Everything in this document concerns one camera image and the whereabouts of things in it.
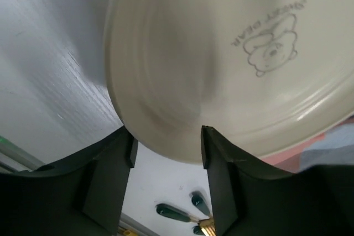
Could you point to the cream ceramic plate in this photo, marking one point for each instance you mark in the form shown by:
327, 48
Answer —
267, 74

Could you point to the gold fork green handle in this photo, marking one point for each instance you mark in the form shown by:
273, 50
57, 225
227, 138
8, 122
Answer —
205, 227

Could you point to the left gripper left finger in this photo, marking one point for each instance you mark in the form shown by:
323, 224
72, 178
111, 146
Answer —
81, 194

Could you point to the gold spoon green handle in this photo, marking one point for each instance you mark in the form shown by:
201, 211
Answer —
171, 212

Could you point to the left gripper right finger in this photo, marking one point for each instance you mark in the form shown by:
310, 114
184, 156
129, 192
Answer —
251, 197

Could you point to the checkered orange blue cloth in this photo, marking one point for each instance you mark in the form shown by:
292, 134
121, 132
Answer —
333, 147

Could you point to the gold knife green handle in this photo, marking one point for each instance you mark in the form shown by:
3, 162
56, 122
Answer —
198, 200

